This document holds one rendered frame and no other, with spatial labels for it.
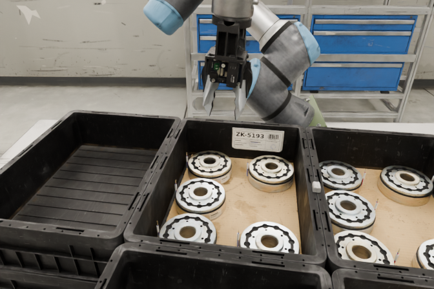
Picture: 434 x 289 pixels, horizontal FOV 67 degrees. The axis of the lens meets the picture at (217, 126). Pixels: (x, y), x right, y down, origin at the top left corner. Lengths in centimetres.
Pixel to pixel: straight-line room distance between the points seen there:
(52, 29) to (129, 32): 75
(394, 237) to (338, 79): 204
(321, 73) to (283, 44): 170
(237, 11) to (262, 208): 39
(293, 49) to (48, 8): 299
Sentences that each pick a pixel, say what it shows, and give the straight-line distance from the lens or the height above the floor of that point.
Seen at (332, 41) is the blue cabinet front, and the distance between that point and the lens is 257.
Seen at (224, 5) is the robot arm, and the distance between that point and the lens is 58.
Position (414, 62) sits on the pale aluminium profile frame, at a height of 55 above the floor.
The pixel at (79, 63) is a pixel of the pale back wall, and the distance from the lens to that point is 370.
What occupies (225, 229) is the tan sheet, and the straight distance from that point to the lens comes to 67.
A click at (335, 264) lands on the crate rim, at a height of 93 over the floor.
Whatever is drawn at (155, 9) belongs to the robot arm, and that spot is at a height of 120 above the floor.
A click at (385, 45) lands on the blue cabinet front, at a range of 272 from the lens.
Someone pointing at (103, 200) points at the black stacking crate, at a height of 83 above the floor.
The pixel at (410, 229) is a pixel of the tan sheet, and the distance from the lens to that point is 76.
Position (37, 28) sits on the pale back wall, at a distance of 376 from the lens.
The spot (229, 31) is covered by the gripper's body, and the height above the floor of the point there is 118.
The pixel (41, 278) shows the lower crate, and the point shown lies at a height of 81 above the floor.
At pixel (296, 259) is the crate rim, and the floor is 93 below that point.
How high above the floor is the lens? 131
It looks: 29 degrees down
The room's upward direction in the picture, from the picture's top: straight up
